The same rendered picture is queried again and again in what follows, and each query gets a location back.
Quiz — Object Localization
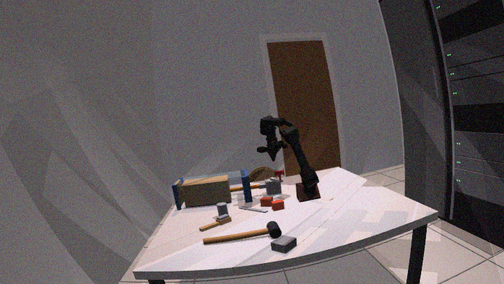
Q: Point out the orange-red cube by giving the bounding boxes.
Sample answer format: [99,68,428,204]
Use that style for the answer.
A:
[260,196,273,207]
[271,200,285,211]

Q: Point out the grey cylinder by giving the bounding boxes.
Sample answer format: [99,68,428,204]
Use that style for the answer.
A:
[217,203,228,216]

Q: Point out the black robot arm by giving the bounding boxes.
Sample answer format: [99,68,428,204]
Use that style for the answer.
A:
[260,115,320,196]

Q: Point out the wooden-handled mallet with black head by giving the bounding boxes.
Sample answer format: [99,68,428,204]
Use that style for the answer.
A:
[203,221,282,245]

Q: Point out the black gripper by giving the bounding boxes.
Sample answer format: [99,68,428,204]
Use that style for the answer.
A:
[257,136,287,161]

